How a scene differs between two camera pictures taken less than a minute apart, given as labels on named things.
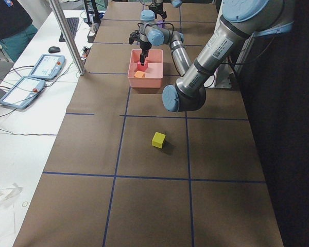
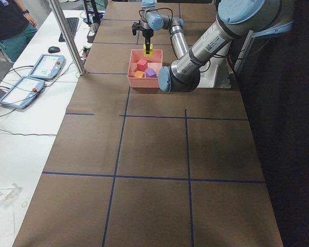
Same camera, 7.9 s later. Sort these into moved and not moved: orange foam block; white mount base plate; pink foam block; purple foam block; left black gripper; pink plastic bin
Moved: left black gripper; purple foam block
Not moved: orange foam block; pink foam block; pink plastic bin; white mount base plate
